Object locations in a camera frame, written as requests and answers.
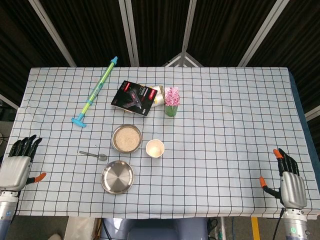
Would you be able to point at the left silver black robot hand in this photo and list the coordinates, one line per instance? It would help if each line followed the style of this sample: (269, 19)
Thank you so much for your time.
(15, 170)

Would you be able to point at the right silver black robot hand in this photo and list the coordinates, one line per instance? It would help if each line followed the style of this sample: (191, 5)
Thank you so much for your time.
(293, 190)

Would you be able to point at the small metal spoon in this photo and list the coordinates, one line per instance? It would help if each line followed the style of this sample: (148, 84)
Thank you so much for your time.
(101, 157)

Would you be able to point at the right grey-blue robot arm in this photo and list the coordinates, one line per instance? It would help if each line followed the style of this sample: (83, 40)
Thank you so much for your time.
(295, 225)

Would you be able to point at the empty steel plate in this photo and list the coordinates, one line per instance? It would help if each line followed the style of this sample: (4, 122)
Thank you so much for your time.
(117, 177)

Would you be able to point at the steel bowl of rice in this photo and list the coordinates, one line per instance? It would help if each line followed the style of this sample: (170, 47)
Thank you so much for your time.
(126, 138)

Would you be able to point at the white black checked tablecloth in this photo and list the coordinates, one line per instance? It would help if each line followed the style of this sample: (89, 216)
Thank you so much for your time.
(225, 137)

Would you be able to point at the green blue water pump toy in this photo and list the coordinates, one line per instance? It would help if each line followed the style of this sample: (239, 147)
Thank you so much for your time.
(96, 91)

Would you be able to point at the black glue gun box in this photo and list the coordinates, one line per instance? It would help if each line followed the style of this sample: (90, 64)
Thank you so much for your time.
(133, 98)

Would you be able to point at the grey-blue robot torso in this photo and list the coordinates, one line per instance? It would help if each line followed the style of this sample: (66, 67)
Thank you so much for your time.
(155, 230)

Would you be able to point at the white partition frame post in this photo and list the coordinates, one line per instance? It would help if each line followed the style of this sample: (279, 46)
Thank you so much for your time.
(128, 32)
(188, 25)
(53, 32)
(265, 32)

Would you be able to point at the white triangular frame foot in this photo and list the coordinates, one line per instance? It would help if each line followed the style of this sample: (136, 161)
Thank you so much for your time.
(183, 60)

